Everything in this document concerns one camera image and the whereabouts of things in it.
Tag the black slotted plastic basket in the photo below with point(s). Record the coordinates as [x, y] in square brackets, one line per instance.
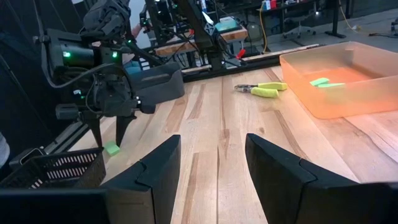
[93, 168]

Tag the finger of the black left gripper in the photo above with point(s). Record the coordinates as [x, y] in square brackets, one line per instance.
[93, 124]
[122, 124]

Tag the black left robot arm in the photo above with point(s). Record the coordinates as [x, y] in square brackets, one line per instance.
[71, 51]

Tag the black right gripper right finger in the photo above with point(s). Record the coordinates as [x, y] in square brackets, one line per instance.
[280, 193]

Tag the green eraser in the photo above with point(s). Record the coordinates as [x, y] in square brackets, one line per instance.
[331, 85]
[112, 149]
[319, 81]

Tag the teal box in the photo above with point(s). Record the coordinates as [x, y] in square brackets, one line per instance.
[226, 25]

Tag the black background desk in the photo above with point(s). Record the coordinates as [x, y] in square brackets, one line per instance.
[335, 18]

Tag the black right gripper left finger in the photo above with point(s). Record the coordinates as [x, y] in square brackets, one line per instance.
[146, 193]

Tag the dark grey plastic bin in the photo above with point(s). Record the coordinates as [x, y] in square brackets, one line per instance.
[158, 84]

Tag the background wooden table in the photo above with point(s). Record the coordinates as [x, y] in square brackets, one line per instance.
[174, 46]

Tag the black background robot rig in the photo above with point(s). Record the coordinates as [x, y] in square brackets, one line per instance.
[205, 34]

